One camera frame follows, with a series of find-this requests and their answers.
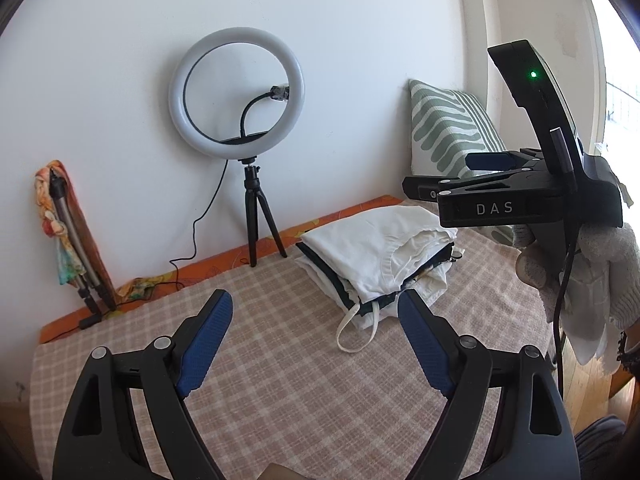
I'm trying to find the thick black gripper cable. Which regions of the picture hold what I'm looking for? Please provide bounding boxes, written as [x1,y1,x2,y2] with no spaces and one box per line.
[551,250,576,403]

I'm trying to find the colourful floral cloth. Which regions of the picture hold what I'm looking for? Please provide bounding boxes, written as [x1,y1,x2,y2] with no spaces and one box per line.
[34,160,110,289]

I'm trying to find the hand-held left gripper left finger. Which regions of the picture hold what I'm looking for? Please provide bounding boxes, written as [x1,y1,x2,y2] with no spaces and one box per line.
[51,289,234,480]

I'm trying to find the green striped pillow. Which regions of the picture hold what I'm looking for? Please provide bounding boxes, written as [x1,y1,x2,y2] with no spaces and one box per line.
[407,79,521,247]

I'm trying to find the window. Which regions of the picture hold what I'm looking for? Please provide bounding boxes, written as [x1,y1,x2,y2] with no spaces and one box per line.
[575,0,640,171]

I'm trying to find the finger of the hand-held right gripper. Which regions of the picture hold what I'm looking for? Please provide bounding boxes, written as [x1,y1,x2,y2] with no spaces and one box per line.
[402,171,545,204]
[465,147,545,172]

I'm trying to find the folded metal stand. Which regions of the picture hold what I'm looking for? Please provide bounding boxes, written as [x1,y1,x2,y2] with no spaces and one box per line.
[47,167,119,320]

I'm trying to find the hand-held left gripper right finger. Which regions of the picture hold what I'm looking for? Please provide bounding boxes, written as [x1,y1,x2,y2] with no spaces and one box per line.
[397,289,583,480]

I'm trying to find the beige plaid blanket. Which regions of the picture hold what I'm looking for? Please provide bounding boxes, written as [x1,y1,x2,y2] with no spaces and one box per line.
[30,200,566,480]

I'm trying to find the white garment with strap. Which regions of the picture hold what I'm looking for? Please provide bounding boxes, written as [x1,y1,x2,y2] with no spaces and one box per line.
[295,255,449,354]

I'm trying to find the thin black ring light cable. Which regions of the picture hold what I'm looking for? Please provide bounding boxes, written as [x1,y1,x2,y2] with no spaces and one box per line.
[79,160,231,331]

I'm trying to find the person's legs in dark trousers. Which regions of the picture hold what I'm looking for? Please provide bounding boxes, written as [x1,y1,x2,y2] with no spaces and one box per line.
[574,414,632,480]

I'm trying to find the white ring light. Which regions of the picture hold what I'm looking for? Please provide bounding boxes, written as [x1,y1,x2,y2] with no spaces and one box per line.
[168,29,306,162]

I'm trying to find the black gooseneck phone holder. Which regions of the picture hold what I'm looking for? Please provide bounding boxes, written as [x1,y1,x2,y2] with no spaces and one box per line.
[239,83,292,142]

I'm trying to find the black tripod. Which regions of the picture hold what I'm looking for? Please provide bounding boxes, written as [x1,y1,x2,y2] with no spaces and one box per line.
[240,157,289,268]

